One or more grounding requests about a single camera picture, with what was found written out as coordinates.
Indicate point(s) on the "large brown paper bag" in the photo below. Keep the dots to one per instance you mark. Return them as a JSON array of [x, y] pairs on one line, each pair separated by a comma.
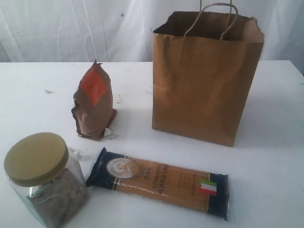
[[203, 67]]

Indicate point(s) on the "white backdrop curtain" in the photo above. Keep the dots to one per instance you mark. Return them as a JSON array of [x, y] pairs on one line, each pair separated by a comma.
[[121, 30]]

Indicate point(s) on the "small brown orange-label pouch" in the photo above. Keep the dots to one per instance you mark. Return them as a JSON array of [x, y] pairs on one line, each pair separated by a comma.
[[93, 108]]

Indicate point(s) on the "spaghetti packet, dark blue ends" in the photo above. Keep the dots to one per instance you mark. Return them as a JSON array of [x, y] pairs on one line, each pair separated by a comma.
[[198, 190]]

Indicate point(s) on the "square jar with gold lid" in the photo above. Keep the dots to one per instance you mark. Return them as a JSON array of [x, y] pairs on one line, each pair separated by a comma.
[[47, 177]]

